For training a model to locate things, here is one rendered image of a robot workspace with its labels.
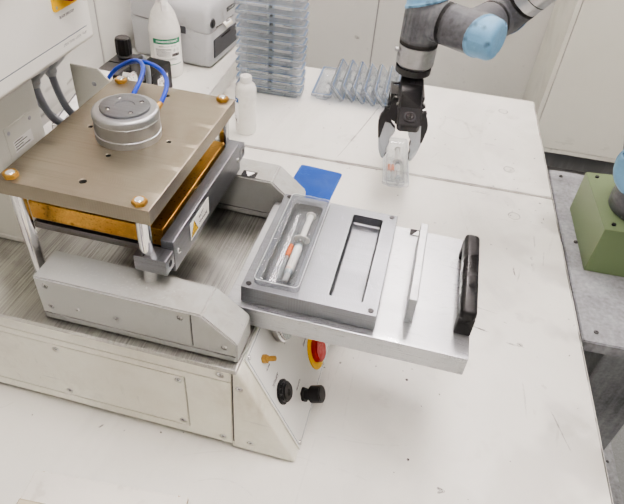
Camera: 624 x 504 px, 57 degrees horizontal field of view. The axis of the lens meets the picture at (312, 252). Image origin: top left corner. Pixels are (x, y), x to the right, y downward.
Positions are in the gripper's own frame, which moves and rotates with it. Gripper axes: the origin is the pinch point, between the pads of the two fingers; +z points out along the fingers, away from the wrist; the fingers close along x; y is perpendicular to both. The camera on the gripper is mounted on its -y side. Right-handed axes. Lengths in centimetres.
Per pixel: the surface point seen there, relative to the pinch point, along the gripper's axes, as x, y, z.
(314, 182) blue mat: 17.2, -4.4, 6.8
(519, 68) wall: -72, 183, 51
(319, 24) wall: 33, 193, 44
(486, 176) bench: -22.5, 7.0, 6.7
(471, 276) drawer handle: -6, -58, -20
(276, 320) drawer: 17, -65, -15
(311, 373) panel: 12, -59, 3
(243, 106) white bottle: 36.6, 12.0, -0.8
